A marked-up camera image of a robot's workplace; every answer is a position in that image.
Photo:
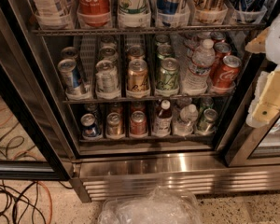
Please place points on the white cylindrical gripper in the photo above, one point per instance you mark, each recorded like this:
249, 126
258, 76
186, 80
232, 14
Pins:
278, 44

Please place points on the red coke can front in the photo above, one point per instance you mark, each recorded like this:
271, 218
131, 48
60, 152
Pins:
226, 73

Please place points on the red coke can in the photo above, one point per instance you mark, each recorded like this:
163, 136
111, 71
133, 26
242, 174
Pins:
221, 50
218, 37
226, 73

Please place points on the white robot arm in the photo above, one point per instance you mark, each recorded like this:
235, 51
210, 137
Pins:
266, 104

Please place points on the clear water bottle middle shelf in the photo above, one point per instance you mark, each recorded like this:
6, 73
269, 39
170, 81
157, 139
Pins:
200, 63

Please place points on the clear water bottle shelf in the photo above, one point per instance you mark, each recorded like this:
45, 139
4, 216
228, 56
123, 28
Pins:
200, 63
185, 120

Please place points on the right glass fridge door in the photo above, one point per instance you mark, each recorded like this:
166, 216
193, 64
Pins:
242, 145

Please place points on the glass fridge door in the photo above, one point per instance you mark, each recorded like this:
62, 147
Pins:
242, 145
31, 87

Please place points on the green can bottom shelf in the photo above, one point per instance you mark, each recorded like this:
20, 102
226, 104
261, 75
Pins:
206, 124

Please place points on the clear water bottle bottom shelf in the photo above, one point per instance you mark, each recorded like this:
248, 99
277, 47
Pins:
185, 120

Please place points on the gold black can top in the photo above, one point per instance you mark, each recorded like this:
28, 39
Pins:
209, 11

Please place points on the green can front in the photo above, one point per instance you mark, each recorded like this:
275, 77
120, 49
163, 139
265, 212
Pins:
167, 81

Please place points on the blue red can top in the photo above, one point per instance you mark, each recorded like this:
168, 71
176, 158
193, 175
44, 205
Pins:
170, 10

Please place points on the gold can front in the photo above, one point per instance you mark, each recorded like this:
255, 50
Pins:
137, 79

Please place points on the orange can bottom shelf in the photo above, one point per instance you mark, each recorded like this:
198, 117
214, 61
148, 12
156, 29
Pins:
138, 124

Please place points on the silver white can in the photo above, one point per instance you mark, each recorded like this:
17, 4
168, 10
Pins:
107, 80
108, 41
108, 53

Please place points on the silver white can front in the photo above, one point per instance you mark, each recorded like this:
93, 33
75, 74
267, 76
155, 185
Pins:
107, 80

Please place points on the gold can bottom shelf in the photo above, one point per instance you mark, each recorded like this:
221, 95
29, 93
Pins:
114, 125

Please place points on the blue pepsi can bottom shelf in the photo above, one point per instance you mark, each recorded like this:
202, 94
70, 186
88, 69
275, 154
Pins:
90, 127

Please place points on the blue silver can front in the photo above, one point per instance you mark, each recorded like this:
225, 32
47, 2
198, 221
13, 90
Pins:
71, 76

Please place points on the blue silver can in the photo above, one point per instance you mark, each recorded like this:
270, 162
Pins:
70, 53
71, 76

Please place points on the stainless fridge base grille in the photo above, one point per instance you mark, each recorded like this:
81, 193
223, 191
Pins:
99, 179

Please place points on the left glass fridge door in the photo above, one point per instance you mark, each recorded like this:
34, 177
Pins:
31, 87

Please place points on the brown drink bottle white cap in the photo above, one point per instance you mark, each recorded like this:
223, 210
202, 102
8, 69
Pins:
162, 119

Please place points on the clear plastic bag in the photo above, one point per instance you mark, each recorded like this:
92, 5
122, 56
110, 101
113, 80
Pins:
160, 206

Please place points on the large coca-cola bottle top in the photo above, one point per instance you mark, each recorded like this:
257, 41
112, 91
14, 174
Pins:
95, 13

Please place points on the white labelled bottle top left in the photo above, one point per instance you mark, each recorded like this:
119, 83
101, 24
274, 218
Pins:
55, 14

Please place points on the middle wire shelf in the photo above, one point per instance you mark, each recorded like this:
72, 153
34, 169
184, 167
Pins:
146, 98

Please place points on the wire shelf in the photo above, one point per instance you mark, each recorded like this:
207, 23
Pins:
150, 30
146, 98

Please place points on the top wire shelf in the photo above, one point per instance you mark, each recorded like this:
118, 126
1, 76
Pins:
150, 30

